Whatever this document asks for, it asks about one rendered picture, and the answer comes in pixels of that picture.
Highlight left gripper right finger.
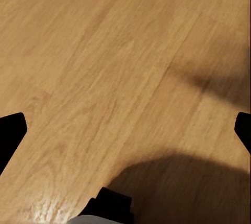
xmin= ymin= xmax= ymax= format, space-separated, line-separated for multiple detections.
xmin=234 ymin=112 xmax=251 ymax=154

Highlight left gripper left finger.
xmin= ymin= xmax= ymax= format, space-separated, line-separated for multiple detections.
xmin=0 ymin=112 xmax=27 ymax=174

